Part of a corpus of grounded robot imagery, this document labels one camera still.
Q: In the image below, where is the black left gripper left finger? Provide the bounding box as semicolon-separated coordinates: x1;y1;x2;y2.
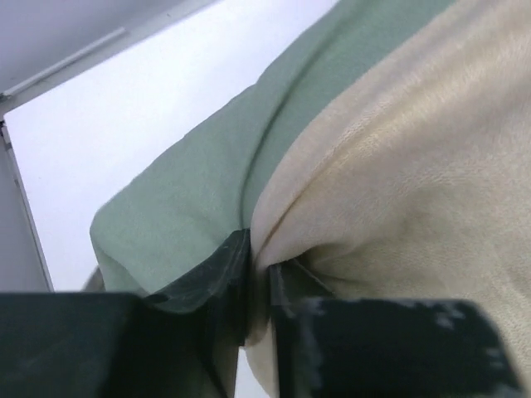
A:
1;230;251;397

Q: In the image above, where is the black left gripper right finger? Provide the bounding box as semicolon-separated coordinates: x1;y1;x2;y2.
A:
268;260;524;397

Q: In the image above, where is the cream white pillow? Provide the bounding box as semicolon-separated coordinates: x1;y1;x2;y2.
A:
247;1;530;393

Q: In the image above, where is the blue-grey pillowcase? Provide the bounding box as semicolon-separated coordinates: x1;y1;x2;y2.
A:
90;1;448;293

